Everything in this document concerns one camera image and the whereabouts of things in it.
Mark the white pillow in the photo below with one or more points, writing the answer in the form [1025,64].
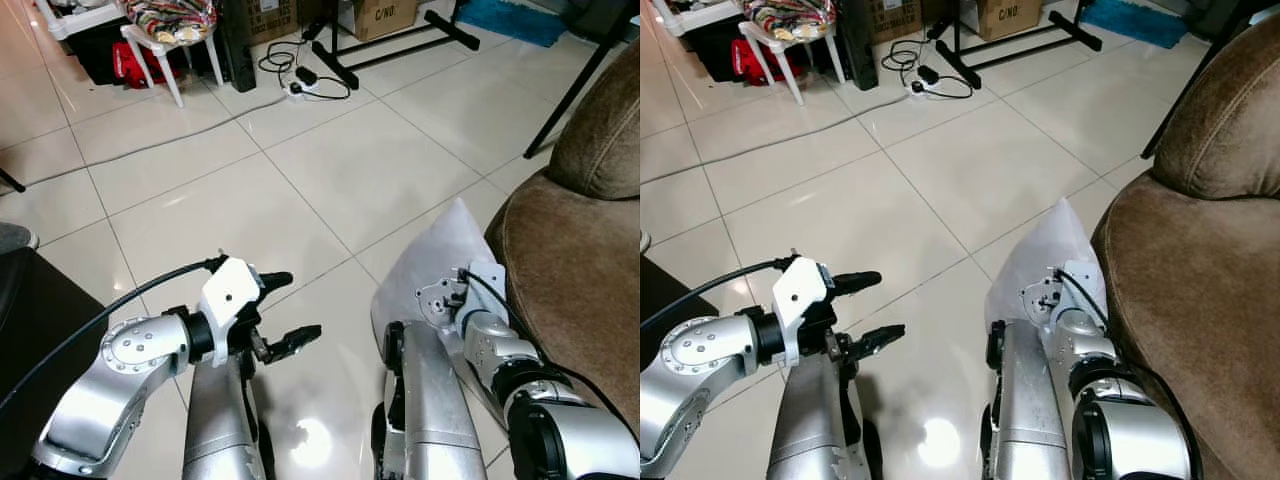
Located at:
[1040,245]
[430,250]

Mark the silver left robot leg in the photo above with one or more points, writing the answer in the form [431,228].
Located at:
[815,420]
[220,420]

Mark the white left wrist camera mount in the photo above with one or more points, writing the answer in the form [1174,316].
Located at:
[228,290]
[798,295]

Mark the black power adapter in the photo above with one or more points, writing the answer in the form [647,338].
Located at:
[929,75]
[306,76]

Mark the blue shaggy mat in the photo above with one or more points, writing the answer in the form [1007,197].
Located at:
[1135,22]
[510,22]

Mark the labelled cardboard box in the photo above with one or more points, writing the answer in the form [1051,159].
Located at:
[272,18]
[898,18]

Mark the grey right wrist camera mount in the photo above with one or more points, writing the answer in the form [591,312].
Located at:
[440,300]
[1045,298]

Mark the white power strip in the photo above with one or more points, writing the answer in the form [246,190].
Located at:
[295,89]
[917,88]

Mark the red bag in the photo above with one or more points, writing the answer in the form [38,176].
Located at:
[752,62]
[135,65]

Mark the brown sofa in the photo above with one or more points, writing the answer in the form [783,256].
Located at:
[570,270]
[1190,280]

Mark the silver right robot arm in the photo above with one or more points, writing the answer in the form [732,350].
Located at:
[1130,430]
[560,430]

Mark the slanted black stand leg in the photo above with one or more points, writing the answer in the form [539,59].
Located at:
[1195,85]
[575,85]

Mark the small black foot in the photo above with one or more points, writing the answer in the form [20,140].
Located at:
[10,181]

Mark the tall black speaker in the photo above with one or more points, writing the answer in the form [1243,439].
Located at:
[238,45]
[858,45]

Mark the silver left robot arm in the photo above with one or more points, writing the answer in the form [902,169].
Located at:
[700,375]
[120,385]

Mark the colourful patterned cloth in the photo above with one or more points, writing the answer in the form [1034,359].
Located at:
[170,18]
[790,18]

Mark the printed cardboard box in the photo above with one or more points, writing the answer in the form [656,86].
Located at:
[1010,18]
[385,18]

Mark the black floor stand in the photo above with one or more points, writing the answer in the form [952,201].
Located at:
[400,52]
[1020,45]

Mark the black furniture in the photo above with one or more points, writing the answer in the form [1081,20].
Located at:
[662,295]
[40,320]

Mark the white plastic chair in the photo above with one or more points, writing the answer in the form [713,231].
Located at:
[780,58]
[165,60]

